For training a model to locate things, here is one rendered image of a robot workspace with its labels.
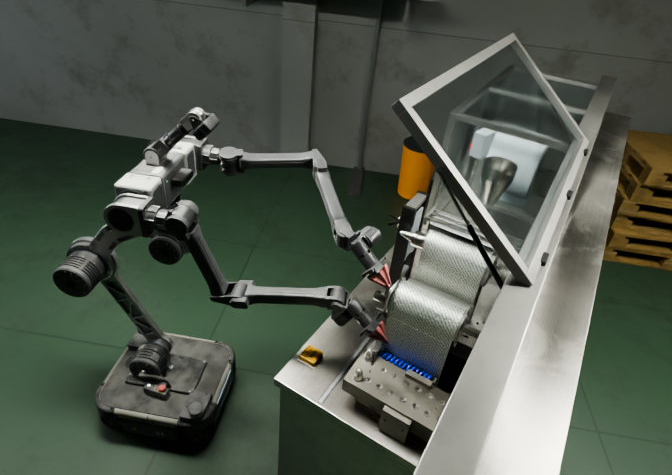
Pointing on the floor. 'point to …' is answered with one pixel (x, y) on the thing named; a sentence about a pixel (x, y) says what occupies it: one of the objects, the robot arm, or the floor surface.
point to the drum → (414, 170)
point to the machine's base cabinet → (325, 446)
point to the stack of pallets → (643, 202)
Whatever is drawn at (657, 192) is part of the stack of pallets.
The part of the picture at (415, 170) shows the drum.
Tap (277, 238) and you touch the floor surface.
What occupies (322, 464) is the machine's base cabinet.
